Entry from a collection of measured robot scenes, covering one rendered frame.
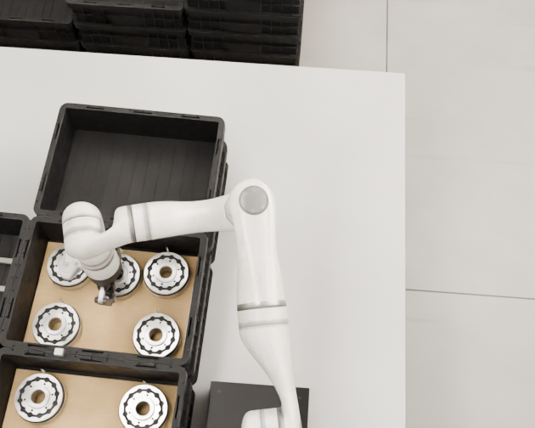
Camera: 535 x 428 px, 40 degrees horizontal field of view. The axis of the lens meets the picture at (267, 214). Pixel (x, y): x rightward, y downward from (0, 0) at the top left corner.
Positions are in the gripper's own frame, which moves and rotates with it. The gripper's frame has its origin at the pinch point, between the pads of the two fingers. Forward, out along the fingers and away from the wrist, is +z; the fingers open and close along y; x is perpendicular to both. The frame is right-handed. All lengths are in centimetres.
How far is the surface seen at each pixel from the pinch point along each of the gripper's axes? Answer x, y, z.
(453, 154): -96, 93, 87
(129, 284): -3.2, 0.8, 1.1
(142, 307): -6.4, -3.3, 4.0
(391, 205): -63, 35, 17
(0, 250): 29.1, 6.8, 4.3
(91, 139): 14.2, 38.4, 4.3
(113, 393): -3.7, -22.9, 3.9
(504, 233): -114, 62, 87
